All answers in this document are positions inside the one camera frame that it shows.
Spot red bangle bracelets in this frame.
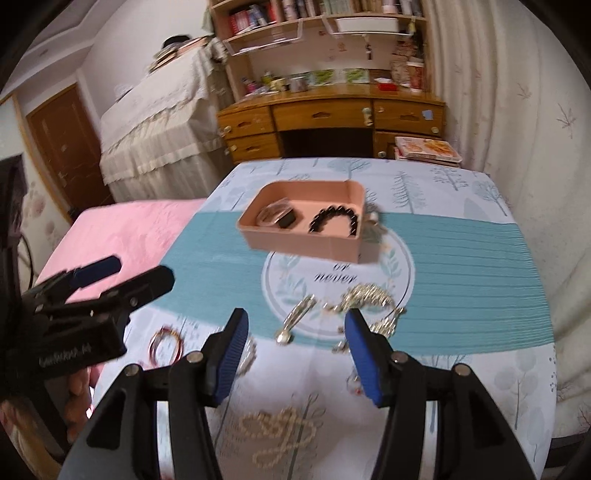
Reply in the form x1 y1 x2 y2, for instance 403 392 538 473
147 325 185 369

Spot silver hair clip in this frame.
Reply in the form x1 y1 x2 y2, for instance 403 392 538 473
276 294 318 345

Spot pearl necklace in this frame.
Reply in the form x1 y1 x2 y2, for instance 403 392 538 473
237 405 327 468

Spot gold chain necklace pile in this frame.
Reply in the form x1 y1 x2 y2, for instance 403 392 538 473
322 282 408 354

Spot black bead bracelet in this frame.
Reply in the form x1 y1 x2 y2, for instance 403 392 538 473
307 204 361 238

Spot pink jewelry box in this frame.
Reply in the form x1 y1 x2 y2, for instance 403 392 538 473
236 180 365 263

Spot person's left hand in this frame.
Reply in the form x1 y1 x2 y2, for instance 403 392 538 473
1 364 104 464

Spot pink blanket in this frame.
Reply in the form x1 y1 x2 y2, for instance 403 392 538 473
39 199 204 301

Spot brown wooden door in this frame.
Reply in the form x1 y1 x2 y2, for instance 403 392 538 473
26 84 114 219

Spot lace covered piano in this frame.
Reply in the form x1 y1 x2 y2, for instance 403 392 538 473
99 38 233 203

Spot tree print tablecloth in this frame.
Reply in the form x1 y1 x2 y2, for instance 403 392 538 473
98 158 556 479

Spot wooden desk with drawers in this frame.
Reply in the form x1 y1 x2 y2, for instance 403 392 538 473
217 84 446 164

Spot wooden bookshelf hutch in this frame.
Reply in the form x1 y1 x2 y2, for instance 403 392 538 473
207 1 428 100

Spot orange picture book box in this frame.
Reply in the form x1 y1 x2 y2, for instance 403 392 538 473
396 136 463 166

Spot red small tray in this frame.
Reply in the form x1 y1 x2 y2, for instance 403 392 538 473
377 82 399 92

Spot cream patterned curtain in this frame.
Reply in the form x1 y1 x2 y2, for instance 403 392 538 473
423 1 590 437

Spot white box on rack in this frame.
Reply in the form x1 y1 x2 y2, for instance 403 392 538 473
335 17 399 34

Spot white wire hanging rack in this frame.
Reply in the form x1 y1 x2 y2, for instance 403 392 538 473
222 12 417 57

